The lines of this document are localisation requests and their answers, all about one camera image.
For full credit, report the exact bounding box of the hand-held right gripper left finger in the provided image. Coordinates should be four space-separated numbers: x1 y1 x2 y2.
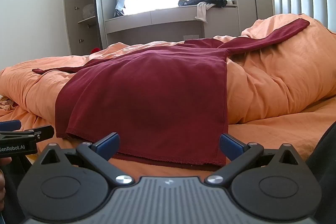
39 132 134 186

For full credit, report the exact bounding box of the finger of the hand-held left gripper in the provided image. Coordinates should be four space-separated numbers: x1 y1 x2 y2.
34 125 55 141
0 120 22 131

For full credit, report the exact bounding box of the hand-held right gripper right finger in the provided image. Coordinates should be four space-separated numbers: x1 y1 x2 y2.
204 133 298 186

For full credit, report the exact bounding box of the maroon long-sleeve shirt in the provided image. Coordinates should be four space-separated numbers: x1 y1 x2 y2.
32 18 311 166

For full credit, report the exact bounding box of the person's left hand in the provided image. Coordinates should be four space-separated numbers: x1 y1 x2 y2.
0 157 12 210

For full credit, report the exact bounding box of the floral cloth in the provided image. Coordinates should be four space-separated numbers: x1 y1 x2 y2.
0 98 17 111

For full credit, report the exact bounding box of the orange bed sheet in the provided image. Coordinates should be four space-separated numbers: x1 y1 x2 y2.
0 97 336 181

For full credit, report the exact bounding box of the orange duvet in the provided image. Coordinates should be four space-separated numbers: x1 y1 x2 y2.
0 14 336 125

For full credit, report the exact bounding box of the white plastic bag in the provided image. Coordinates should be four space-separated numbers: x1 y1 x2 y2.
82 4 95 20

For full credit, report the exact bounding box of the open grey wardrobe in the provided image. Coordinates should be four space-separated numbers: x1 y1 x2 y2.
62 0 106 56

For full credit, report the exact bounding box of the grey window seat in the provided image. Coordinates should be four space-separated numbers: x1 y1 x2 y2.
104 4 240 39

